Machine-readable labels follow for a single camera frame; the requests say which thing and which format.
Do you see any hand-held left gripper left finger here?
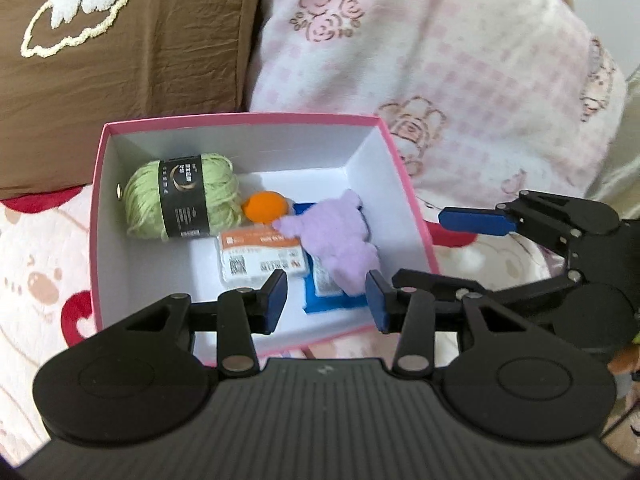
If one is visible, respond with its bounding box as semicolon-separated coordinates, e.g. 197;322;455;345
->
122;269;289;378

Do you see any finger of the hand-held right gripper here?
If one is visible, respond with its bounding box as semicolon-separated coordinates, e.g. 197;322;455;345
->
439;190;622;262
391;269;583;316

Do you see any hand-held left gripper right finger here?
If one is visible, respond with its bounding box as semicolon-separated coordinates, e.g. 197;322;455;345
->
365;270;548;379

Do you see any orange white card packet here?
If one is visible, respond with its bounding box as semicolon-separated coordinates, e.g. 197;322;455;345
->
216;227;308;288

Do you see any blue plastic packet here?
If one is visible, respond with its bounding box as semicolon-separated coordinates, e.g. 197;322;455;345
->
292;201;371;316

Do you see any purple plush toy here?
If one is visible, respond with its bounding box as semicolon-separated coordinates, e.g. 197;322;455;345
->
275;189;382;297

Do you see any orange ball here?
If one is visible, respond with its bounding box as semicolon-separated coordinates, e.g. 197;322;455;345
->
241;191;293;226

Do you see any pink cardboard box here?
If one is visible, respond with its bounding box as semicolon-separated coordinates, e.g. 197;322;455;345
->
89;112;441;366

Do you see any green yarn ball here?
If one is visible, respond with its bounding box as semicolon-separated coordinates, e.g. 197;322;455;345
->
122;154;245;242

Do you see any person's right hand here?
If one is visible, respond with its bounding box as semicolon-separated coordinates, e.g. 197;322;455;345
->
609;344;640;376

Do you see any beige satin cloth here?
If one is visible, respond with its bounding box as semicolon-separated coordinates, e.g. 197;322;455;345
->
582;67;640;206

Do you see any cartoon printed blanket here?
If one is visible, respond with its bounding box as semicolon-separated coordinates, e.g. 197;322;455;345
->
0;185;568;466

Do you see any brown embroidered pillow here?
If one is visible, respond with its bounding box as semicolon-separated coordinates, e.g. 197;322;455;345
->
0;0;266;201

